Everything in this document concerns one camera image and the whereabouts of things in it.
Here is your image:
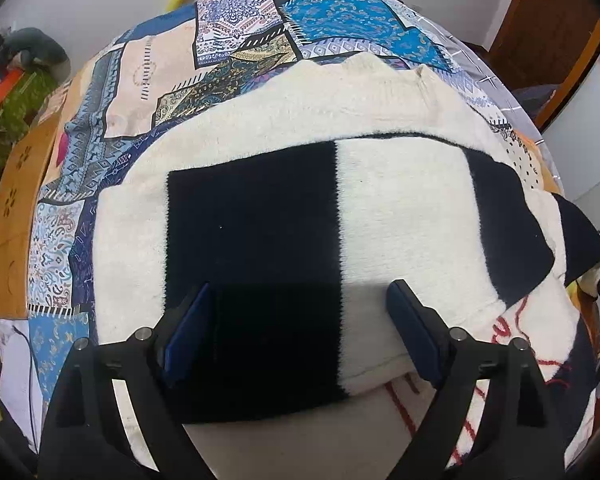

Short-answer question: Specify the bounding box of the wooden headboard panel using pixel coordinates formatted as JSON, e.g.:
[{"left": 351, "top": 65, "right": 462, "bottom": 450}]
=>
[{"left": 0, "top": 77, "right": 71, "bottom": 320}]

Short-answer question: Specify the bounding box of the grey plush toy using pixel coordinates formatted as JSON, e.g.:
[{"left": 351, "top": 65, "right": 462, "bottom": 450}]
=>
[{"left": 2, "top": 27, "right": 71, "bottom": 68}]

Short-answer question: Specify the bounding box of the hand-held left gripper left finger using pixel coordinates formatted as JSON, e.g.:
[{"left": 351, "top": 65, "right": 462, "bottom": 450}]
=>
[{"left": 37, "top": 282, "right": 216, "bottom": 480}]

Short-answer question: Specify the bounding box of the green printed bag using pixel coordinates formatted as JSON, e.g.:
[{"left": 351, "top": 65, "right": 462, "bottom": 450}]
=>
[{"left": 0, "top": 67, "right": 58, "bottom": 171}]

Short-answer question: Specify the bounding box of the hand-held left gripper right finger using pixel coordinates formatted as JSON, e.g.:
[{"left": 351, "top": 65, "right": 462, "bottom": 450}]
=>
[{"left": 386, "top": 280, "right": 566, "bottom": 480}]

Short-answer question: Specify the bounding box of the black and white sweater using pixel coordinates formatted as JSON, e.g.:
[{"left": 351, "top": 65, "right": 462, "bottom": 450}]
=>
[{"left": 92, "top": 54, "right": 600, "bottom": 423}]

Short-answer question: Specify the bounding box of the orange box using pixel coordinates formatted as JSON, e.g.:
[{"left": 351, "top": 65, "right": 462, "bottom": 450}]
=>
[{"left": 0, "top": 67, "right": 23, "bottom": 116}]

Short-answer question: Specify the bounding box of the blue patchwork bedsheet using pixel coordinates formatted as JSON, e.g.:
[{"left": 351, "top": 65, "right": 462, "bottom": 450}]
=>
[{"left": 27, "top": 0, "right": 566, "bottom": 461}]

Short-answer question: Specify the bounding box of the white sheet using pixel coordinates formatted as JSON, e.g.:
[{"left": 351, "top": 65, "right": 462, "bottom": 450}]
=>
[{"left": 0, "top": 319, "right": 48, "bottom": 456}]

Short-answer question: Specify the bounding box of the brown wooden door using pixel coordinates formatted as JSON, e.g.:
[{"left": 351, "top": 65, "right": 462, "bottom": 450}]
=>
[{"left": 487, "top": 0, "right": 600, "bottom": 131}]

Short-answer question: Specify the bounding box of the white cabinet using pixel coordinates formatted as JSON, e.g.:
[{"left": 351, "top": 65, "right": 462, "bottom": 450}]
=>
[{"left": 542, "top": 40, "right": 600, "bottom": 201}]

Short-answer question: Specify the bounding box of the black cable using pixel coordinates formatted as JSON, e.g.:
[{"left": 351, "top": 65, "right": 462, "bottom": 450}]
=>
[{"left": 11, "top": 324, "right": 40, "bottom": 448}]

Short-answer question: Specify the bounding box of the white cloth with red stitching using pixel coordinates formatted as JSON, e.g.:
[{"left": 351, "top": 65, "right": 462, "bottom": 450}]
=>
[{"left": 125, "top": 275, "right": 598, "bottom": 480}]

